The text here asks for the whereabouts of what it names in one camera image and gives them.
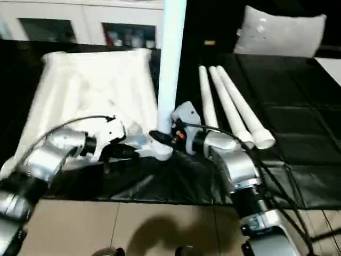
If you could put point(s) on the white glass-door cabinet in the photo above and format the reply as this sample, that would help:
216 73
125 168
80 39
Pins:
80 13

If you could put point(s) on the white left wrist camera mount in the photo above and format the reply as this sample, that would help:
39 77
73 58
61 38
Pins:
112 130

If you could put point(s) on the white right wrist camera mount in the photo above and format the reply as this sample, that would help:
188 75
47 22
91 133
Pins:
189 112

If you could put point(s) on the white flat board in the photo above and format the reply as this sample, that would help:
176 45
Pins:
330 69

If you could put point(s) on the grey cushion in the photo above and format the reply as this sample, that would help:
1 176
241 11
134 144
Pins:
279 32

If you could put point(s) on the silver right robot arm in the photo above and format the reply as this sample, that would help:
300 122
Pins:
239 165

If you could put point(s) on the black box with gold label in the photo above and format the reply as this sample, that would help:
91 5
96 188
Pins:
213 21

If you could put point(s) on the white plastic table top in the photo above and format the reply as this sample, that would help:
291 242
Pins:
93 80

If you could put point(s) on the black work mat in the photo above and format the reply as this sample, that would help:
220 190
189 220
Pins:
306 120

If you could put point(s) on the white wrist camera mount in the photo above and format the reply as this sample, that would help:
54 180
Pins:
112 130
189 112

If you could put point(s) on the white plastic table leg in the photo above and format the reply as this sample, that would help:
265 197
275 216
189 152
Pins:
245 106
170 53
229 106
207 98

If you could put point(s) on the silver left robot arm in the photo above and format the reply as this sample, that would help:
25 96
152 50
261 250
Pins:
40 162

